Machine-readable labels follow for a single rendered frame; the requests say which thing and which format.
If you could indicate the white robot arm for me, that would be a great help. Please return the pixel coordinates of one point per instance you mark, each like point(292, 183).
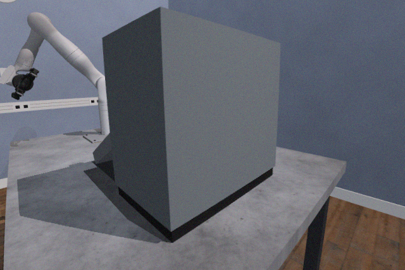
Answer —
point(42, 28)

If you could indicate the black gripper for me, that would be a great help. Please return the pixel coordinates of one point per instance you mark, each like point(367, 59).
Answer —
point(23, 83)

